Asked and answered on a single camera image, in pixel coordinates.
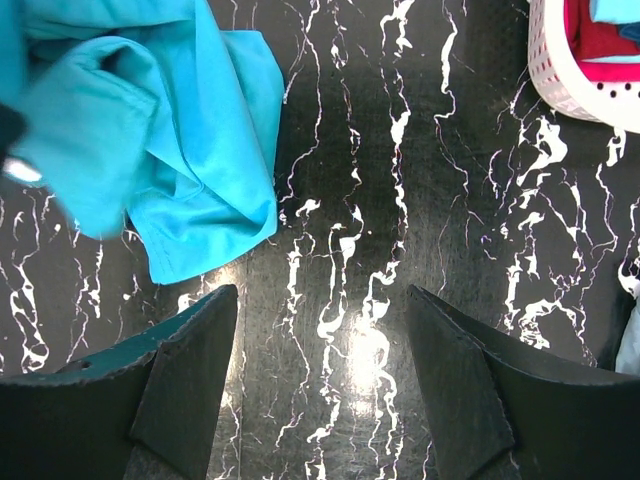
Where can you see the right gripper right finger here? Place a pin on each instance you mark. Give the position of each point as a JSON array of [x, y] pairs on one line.
[[498, 408]]

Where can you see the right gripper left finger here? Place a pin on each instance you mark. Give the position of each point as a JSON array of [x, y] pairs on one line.
[[150, 401]]

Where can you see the teal t shirt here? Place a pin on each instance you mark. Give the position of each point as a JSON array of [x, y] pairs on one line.
[[144, 112]]

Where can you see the folded grey-blue t shirt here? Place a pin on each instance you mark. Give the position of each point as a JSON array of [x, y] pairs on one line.
[[628, 356]]

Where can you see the white perforated laundry basket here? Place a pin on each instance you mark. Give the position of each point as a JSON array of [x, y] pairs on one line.
[[562, 82]]

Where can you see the red shirt in basket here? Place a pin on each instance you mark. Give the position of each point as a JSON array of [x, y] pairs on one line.
[[604, 52]]

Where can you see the light blue shirt in basket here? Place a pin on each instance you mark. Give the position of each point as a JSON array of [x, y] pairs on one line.
[[616, 12]]

